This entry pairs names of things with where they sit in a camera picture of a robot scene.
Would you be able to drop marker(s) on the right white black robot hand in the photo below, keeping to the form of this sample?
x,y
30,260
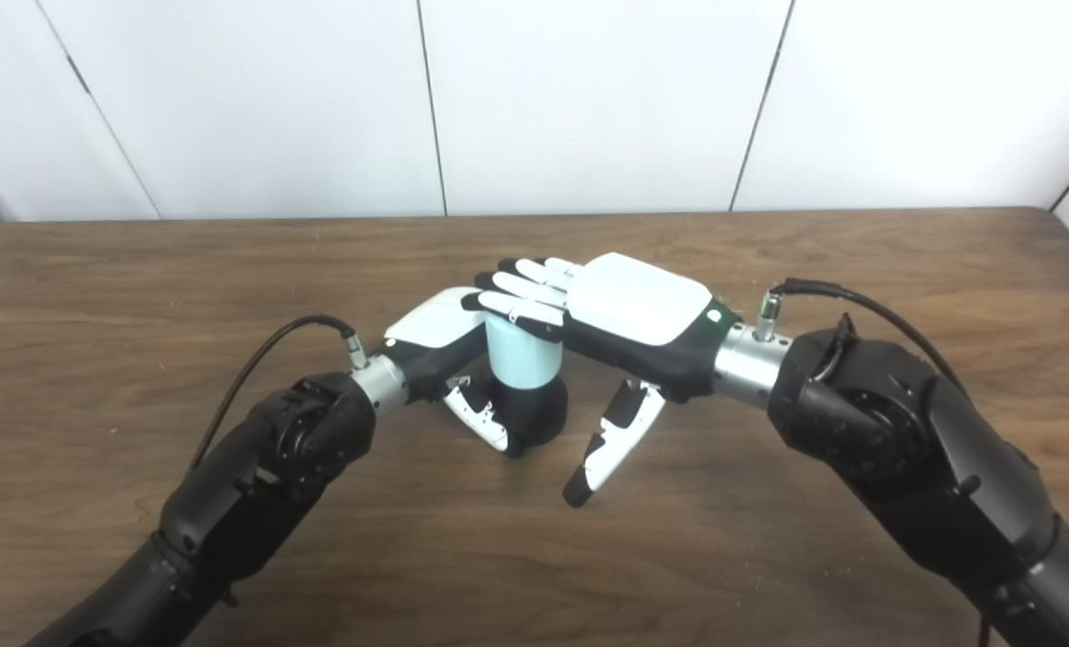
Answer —
x,y
642,305

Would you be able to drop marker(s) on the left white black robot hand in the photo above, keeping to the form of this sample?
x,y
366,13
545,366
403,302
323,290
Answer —
x,y
436,323

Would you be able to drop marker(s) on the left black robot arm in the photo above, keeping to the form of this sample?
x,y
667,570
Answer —
x,y
256,485

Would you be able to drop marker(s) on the black funnel-shaped nozzle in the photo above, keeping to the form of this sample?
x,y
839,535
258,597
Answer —
x,y
534,413

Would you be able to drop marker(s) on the light blue cylinder cup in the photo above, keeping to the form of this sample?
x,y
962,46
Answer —
x,y
521,359

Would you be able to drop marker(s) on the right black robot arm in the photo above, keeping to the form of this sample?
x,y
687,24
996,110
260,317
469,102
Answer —
x,y
903,431

